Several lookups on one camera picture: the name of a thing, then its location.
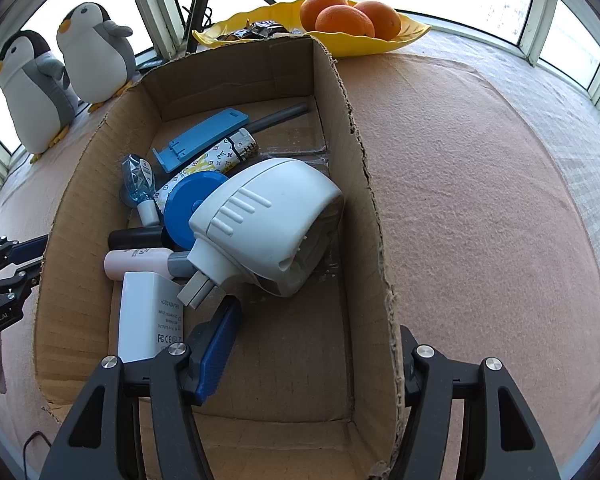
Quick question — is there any white round plug adapter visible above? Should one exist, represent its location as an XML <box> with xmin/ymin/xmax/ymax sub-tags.
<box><xmin>177</xmin><ymin>157</ymin><xmax>344</xmax><ymax>311</ymax></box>

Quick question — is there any yellow fruit bowl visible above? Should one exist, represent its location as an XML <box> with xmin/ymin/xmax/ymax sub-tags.
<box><xmin>192</xmin><ymin>0</ymin><xmax>433</xmax><ymax>58</ymax></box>

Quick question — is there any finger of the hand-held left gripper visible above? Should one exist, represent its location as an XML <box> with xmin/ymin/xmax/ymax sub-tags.
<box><xmin>0</xmin><ymin>234</ymin><xmax>49</xmax><ymax>281</ymax></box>
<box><xmin>0</xmin><ymin>262</ymin><xmax>43</xmax><ymax>311</ymax></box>

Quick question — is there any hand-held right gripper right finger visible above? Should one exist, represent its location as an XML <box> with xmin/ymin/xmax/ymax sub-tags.
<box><xmin>387</xmin><ymin>325</ymin><xmax>563</xmax><ymax>480</ymax></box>

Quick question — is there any small plush penguin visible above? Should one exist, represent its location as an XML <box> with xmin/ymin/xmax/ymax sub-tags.
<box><xmin>56</xmin><ymin>2</ymin><xmax>136</xmax><ymax>113</ymax></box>

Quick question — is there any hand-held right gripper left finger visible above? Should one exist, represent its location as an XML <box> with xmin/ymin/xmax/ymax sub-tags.
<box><xmin>39</xmin><ymin>300</ymin><xmax>243</xmax><ymax>480</ymax></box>

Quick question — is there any grey rod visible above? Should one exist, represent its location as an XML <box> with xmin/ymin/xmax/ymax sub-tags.
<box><xmin>247</xmin><ymin>103</ymin><xmax>311</xmax><ymax>132</ymax></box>

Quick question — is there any blue round lid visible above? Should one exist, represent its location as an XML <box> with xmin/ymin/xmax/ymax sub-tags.
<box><xmin>162</xmin><ymin>172</ymin><xmax>231</xmax><ymax>251</ymax></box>

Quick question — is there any cardboard box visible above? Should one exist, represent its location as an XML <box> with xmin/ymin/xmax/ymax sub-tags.
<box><xmin>32</xmin><ymin>35</ymin><xmax>408</xmax><ymax>466</ymax></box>

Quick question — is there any patterned silver lighter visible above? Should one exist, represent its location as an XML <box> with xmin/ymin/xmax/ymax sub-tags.
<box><xmin>157</xmin><ymin>128</ymin><xmax>258</xmax><ymax>201</ymax></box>

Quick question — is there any blue phone stand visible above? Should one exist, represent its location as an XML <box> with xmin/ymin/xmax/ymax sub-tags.
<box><xmin>151</xmin><ymin>108</ymin><xmax>251</xmax><ymax>173</ymax></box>

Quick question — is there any pale pink tube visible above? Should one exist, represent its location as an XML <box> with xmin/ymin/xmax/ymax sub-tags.
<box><xmin>103</xmin><ymin>246</ymin><xmax>173</xmax><ymax>280</ymax></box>

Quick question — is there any pile of wrapped candies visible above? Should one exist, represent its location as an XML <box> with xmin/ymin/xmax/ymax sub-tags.
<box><xmin>217</xmin><ymin>19</ymin><xmax>305</xmax><ymax>43</ymax></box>

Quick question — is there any pink blanket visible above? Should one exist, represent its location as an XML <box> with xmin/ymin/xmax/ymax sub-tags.
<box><xmin>0</xmin><ymin>52</ymin><xmax>600</xmax><ymax>480</ymax></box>

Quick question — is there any black cylinder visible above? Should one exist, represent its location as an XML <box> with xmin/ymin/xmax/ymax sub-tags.
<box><xmin>108</xmin><ymin>226</ymin><xmax>173</xmax><ymax>251</ymax></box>

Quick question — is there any white charger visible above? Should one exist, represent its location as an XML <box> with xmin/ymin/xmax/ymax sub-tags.
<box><xmin>117</xmin><ymin>270</ymin><xmax>187</xmax><ymax>363</ymax></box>

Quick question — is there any large plush penguin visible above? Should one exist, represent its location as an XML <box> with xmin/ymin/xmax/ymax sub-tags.
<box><xmin>0</xmin><ymin>30</ymin><xmax>81</xmax><ymax>165</ymax></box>

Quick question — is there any thin black cable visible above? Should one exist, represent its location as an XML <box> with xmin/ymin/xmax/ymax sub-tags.
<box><xmin>22</xmin><ymin>430</ymin><xmax>61</xmax><ymax>480</ymax></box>

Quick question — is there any orange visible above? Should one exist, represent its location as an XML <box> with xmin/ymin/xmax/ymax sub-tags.
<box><xmin>354</xmin><ymin>0</ymin><xmax>402</xmax><ymax>42</ymax></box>
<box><xmin>315</xmin><ymin>5</ymin><xmax>375</xmax><ymax>38</ymax></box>
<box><xmin>300</xmin><ymin>0</ymin><xmax>351</xmax><ymax>31</ymax></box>

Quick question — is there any white window frame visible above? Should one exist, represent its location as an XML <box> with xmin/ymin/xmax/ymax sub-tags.
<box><xmin>0</xmin><ymin>0</ymin><xmax>600</xmax><ymax>196</ymax></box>

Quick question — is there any black tripod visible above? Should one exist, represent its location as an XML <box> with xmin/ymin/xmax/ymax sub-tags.
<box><xmin>184</xmin><ymin>0</ymin><xmax>278</xmax><ymax>56</ymax></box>

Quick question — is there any clear blue plastic piece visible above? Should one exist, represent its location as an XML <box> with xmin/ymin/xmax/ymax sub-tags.
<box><xmin>120</xmin><ymin>154</ymin><xmax>161</xmax><ymax>228</ymax></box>

